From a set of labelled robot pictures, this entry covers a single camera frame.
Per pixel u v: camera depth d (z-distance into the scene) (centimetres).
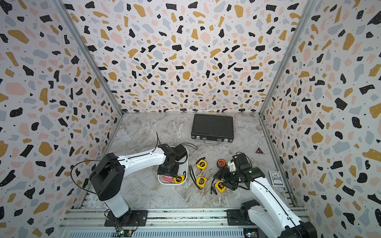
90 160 92
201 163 91
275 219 42
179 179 84
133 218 73
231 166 77
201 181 84
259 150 100
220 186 83
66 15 72
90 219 75
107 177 45
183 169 89
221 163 90
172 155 63
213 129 107
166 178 85
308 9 72
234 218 73
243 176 58
